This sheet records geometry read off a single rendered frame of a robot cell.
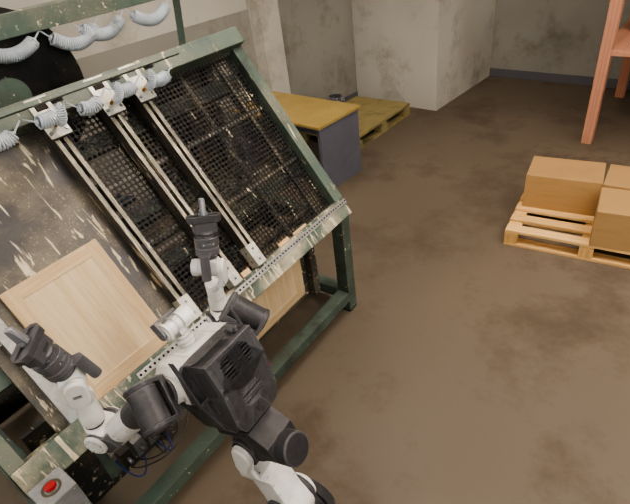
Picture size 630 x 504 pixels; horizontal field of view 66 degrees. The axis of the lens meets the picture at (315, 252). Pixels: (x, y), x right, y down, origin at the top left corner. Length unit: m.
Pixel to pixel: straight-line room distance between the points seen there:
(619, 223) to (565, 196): 0.58
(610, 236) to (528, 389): 1.44
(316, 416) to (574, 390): 1.50
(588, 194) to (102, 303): 3.61
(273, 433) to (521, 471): 1.56
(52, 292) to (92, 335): 0.24
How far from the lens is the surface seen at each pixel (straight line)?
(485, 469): 2.86
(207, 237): 1.78
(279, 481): 1.94
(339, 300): 3.43
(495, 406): 3.09
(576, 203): 4.49
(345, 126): 5.12
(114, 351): 2.30
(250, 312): 1.70
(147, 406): 1.52
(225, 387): 1.48
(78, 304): 2.30
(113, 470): 2.40
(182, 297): 2.37
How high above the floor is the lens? 2.43
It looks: 35 degrees down
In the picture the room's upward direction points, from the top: 8 degrees counter-clockwise
